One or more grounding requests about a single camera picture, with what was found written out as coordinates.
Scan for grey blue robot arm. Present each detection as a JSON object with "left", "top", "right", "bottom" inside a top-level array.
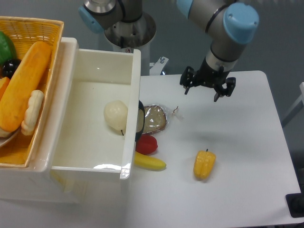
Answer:
[{"left": 78, "top": 0, "right": 259, "bottom": 100}]

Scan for red toy bell pepper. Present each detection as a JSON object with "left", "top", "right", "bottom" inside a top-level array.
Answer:
[{"left": 135, "top": 134, "right": 158, "bottom": 155}]

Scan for yellow wicker basket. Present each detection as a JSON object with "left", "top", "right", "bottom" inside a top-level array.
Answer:
[{"left": 0, "top": 16, "right": 64, "bottom": 168}]

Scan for white metal bracket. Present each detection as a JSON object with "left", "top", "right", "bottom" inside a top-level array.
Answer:
[{"left": 149, "top": 57, "right": 169, "bottom": 76}]

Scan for orange toy bread loaf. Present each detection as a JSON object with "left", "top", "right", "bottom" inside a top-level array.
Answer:
[{"left": 0, "top": 41, "right": 52, "bottom": 133}]

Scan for wrapped brown bread slice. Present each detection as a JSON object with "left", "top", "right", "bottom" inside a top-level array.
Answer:
[{"left": 143, "top": 104, "right": 185, "bottom": 134}]

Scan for white plate in basket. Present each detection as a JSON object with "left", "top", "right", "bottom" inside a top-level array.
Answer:
[{"left": 0, "top": 128, "right": 20, "bottom": 147}]

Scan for green toy vegetable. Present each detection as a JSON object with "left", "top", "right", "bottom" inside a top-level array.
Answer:
[{"left": 0, "top": 31, "right": 17, "bottom": 66}]

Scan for orange toy slice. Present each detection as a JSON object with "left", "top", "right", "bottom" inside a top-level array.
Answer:
[{"left": 0, "top": 77, "right": 10, "bottom": 100}]

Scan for black device at edge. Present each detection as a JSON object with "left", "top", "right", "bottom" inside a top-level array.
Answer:
[{"left": 285, "top": 193, "right": 304, "bottom": 218}]

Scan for white frame at right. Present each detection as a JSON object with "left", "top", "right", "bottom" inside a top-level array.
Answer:
[{"left": 281, "top": 82, "right": 304, "bottom": 128}]

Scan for black toy grapes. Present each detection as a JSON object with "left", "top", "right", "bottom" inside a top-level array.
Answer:
[{"left": 2, "top": 58, "right": 21, "bottom": 79}]

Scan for cream toy croissant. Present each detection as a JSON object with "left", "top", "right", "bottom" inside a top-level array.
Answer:
[{"left": 21, "top": 90, "right": 44, "bottom": 136}]

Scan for white drawer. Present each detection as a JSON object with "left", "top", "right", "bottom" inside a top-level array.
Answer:
[{"left": 52, "top": 49, "right": 141, "bottom": 180}]

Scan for yellow toy banana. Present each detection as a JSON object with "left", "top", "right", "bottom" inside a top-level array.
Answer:
[{"left": 134, "top": 152, "right": 167, "bottom": 171}]

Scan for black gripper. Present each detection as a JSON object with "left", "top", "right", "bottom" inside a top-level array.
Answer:
[{"left": 180, "top": 58, "right": 236, "bottom": 102}]

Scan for yellow toy bell pepper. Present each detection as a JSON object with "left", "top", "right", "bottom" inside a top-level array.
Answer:
[{"left": 193, "top": 149, "right": 217, "bottom": 180}]

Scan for white drawer cabinet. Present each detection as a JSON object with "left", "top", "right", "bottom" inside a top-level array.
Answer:
[{"left": 0, "top": 38, "right": 131, "bottom": 204}]

